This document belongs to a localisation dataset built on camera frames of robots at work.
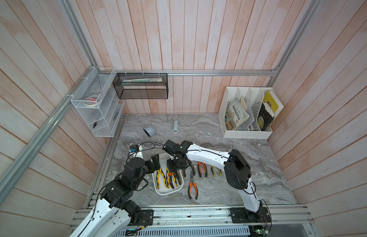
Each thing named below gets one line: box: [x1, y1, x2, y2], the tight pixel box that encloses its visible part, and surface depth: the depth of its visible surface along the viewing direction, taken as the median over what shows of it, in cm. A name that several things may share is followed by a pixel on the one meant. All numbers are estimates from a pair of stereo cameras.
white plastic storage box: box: [151, 153, 184, 196], surface depth 85 cm
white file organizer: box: [218, 86, 274, 140], surface depth 103 cm
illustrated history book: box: [224, 98, 250, 131], surface depth 100 cm
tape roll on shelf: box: [82, 95, 99, 108], surface depth 75 cm
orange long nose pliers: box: [187, 170, 198, 200], surface depth 85 cm
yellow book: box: [262, 89, 285, 117], surface depth 94 cm
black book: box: [256, 102, 276, 132], surface depth 100 cm
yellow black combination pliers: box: [166, 167, 178, 189], surface depth 87 cm
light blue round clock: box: [143, 125, 156, 138], surface depth 103 cm
